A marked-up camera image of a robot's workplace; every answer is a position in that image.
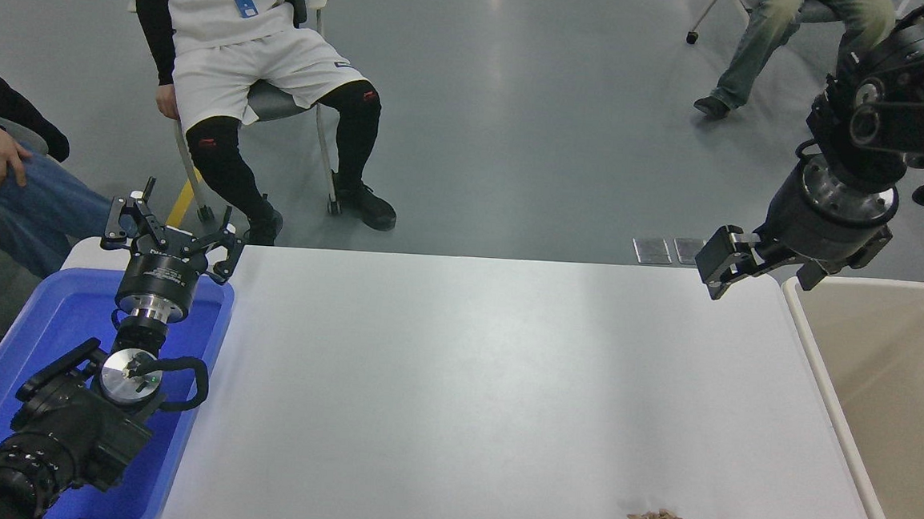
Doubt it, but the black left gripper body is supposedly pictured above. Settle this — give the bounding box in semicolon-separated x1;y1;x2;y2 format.
114;243;208;314

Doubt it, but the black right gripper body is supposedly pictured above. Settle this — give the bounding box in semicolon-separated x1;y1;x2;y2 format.
753;159;898;277

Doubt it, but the silver floor plate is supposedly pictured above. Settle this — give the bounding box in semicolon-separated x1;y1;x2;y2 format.
673;237;707;267
632;236;674;267

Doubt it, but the person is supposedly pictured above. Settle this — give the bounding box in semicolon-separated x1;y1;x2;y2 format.
114;0;412;255
689;0;924;207
0;2;137;284

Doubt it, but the blue plastic tray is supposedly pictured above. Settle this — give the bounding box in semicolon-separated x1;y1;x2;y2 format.
0;262;237;519

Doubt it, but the large pale bin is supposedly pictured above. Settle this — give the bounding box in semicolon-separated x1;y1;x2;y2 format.
767;273;924;519

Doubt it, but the grey metal-legged chair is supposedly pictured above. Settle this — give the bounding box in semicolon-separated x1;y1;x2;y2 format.
166;0;357;233

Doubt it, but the grey chair seat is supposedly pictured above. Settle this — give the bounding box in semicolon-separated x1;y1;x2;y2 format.
0;115;53;156

